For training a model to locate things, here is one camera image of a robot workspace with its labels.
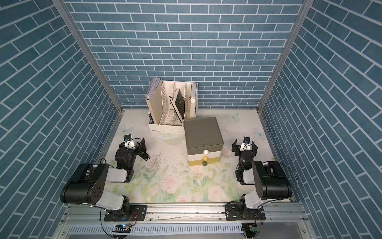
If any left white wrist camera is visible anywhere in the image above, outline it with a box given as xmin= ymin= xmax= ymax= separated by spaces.
xmin=123 ymin=134 xmax=135 ymax=149

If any olive top drawer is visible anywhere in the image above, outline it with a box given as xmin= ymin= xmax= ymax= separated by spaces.
xmin=188 ymin=148 xmax=222 ymax=158

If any floral table mat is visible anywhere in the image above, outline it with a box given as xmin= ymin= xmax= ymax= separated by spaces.
xmin=104 ymin=109 xmax=274 ymax=204

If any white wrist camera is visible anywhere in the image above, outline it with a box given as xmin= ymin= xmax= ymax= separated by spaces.
xmin=241 ymin=136 xmax=251 ymax=151
xmin=123 ymin=134 xmax=135 ymax=149

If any white file organizer rack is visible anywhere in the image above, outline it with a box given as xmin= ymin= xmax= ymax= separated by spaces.
xmin=145 ymin=77 xmax=199 ymax=134

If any right green circuit board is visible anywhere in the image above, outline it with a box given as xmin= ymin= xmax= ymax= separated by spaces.
xmin=242 ymin=224 xmax=262 ymax=239

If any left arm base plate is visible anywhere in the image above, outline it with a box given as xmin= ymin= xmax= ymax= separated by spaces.
xmin=103 ymin=205 xmax=148 ymax=223

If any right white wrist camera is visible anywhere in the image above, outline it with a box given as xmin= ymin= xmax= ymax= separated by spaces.
xmin=241 ymin=136 xmax=251 ymax=151

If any purple paper folder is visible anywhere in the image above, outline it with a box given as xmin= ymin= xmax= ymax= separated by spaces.
xmin=146 ymin=77 xmax=162 ymax=100

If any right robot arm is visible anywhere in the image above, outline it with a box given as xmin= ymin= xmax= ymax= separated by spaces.
xmin=231 ymin=136 xmax=293 ymax=210

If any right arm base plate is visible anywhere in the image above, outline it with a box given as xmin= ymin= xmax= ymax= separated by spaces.
xmin=225 ymin=204 xmax=266 ymax=221

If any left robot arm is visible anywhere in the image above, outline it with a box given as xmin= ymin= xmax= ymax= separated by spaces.
xmin=60 ymin=134 xmax=150 ymax=215

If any olive drawer cabinet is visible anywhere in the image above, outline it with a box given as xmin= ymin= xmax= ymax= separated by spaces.
xmin=184 ymin=117 xmax=224 ymax=166

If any aluminium mounting rail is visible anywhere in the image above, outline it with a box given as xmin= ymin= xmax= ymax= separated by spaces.
xmin=53 ymin=202 xmax=315 ymax=239

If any black framed tablet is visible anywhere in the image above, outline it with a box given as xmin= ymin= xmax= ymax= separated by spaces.
xmin=171 ymin=88 xmax=185 ymax=122

